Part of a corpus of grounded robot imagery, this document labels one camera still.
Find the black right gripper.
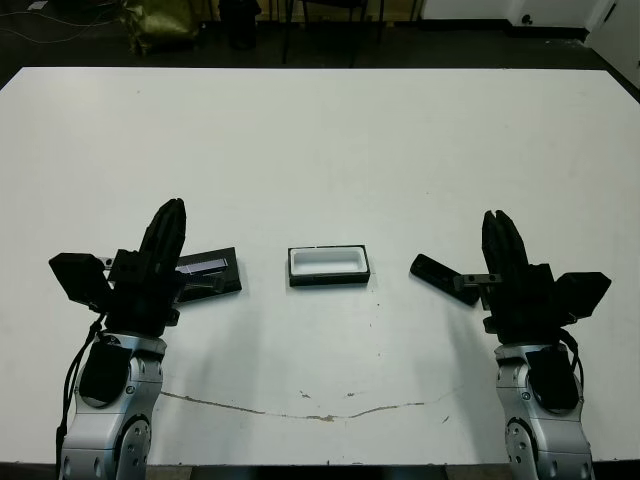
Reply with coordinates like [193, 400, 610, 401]
[457, 209, 571, 346]

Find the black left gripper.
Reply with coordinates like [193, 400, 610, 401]
[97, 198, 189, 337]

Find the black printed box lid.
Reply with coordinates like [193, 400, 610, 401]
[174, 245, 245, 303]

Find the black slim camera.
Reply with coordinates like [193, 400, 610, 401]
[409, 253, 481, 306]

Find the black box base white insert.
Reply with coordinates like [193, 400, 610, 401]
[287, 243, 372, 288]

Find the yellow plastic bag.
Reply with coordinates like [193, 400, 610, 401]
[119, 0, 201, 56]

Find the black upright stand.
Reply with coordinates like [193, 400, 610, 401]
[227, 0, 259, 50]

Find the flat board panel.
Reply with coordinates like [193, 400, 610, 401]
[584, 0, 640, 104]

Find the white door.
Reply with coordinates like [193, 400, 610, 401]
[507, 0, 619, 39]

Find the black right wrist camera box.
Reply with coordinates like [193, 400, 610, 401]
[553, 272, 612, 321]

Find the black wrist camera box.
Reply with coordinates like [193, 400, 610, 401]
[48, 253, 114, 307]
[553, 272, 612, 321]

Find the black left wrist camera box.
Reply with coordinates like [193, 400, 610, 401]
[48, 253, 114, 307]

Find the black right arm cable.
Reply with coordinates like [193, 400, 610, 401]
[559, 324, 587, 401]

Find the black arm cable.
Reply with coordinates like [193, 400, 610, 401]
[55, 312, 109, 451]
[559, 324, 587, 401]

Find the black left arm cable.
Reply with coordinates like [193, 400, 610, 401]
[55, 312, 109, 451]

